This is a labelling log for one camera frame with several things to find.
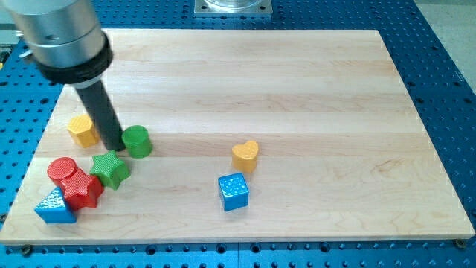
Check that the red cylinder block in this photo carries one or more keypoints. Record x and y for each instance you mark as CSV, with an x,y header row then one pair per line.
x,y
60,169

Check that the red star block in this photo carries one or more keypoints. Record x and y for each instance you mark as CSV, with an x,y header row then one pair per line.
x,y
81,190

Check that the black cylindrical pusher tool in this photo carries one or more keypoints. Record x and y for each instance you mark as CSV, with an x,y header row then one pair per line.
x,y
100,109

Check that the wooden board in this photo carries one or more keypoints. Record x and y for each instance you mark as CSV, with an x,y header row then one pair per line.
x,y
344,154

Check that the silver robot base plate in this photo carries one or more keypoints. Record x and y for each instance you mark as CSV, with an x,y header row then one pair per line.
x,y
217,8

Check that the green star block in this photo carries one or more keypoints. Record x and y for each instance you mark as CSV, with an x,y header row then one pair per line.
x,y
109,169

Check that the yellow heart block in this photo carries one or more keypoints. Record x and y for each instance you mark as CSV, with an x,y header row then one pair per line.
x,y
244,156

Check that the green cylinder block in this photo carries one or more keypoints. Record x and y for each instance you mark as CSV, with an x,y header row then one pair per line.
x,y
137,142

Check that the blue cube block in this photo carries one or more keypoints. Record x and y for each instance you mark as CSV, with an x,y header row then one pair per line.
x,y
234,192

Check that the blue perforated metal table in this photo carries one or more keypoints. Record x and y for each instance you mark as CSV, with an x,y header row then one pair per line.
x,y
439,90

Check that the blue triangle block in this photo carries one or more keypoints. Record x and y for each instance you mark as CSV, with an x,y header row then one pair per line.
x,y
53,208

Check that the yellow hexagon block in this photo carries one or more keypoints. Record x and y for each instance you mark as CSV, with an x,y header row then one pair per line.
x,y
82,131

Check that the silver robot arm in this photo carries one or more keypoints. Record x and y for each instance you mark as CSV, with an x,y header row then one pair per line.
x,y
65,37

